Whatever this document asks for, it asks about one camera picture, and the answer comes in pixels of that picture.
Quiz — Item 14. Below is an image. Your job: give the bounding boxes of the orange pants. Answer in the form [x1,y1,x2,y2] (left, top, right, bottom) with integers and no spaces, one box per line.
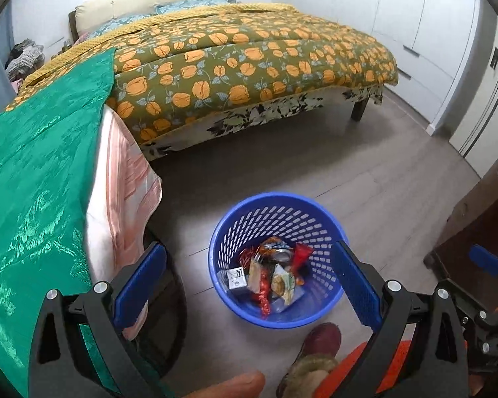
[315,339,413,398]

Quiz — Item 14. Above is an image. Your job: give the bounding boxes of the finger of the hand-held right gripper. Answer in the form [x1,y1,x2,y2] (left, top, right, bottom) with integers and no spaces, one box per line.
[469,244,498,283]
[456,294,498,365]

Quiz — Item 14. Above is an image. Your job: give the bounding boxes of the long red packet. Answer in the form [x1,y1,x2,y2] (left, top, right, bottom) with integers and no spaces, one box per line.
[290,242,314,285]

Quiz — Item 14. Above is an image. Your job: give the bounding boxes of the red plastic bag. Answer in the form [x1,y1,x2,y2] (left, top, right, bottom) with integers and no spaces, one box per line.
[238,245,273,321]

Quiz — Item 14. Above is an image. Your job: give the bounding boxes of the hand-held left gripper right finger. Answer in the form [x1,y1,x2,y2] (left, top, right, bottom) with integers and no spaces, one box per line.
[334,240,469,398]

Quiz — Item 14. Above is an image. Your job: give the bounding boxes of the blue plastic basket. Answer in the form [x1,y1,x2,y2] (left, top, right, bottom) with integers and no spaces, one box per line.
[208,192,349,330]

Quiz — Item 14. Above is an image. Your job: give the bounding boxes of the person's left hand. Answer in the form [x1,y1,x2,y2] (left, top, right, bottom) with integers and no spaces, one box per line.
[183,371,266,398]

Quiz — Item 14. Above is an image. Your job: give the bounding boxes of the yellow textured blanket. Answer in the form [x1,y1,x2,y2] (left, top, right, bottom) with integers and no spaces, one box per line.
[19,2,303,92]

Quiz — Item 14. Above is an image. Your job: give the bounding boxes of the maroon fur-lined shoe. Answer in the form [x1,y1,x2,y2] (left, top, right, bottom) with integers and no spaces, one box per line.
[276,322,342,398]

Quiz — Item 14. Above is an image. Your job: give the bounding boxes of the white wardrobe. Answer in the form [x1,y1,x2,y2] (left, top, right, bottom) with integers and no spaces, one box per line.
[270,0,482,133]

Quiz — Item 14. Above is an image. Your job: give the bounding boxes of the gold packet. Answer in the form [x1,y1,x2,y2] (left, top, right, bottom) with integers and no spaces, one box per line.
[248,258,270,290]

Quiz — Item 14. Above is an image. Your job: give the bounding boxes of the pale snack packet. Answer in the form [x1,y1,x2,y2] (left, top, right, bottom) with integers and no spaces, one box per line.
[271,263,300,300]

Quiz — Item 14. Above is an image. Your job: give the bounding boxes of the dark wooden cabinet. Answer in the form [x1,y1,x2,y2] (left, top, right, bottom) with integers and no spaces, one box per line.
[423,137,498,287]

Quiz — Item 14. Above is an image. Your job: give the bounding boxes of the white green box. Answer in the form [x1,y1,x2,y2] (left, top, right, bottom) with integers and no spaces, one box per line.
[218,267,250,291]

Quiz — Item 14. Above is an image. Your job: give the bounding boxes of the floral bed skirt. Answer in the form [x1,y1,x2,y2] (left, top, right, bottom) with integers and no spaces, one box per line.
[141,85,384,160]

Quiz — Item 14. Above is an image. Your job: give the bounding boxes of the white door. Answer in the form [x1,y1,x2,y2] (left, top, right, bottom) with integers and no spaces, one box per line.
[448,37,498,179]

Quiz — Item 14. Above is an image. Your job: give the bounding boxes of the pile of clothes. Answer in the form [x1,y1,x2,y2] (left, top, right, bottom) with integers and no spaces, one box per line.
[5,39,44,81]

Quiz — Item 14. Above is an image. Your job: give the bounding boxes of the green patterned cloth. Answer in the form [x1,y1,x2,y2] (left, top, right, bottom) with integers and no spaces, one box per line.
[0,47,171,398]

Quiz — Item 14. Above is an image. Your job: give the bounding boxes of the bed with orange-patterned cover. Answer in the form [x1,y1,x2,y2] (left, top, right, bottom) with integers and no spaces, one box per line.
[6,8,399,144]

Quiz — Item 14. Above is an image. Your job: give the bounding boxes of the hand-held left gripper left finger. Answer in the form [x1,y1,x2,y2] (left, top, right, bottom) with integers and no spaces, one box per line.
[27,241,167,398]

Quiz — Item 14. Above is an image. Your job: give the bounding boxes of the teal patterned pillow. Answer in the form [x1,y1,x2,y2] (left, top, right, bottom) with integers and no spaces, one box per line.
[85,12,150,39]
[155,0,229,15]

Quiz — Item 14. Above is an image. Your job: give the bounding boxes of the pink striped cloth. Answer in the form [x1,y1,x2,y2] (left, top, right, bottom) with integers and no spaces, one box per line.
[85,105,163,341]

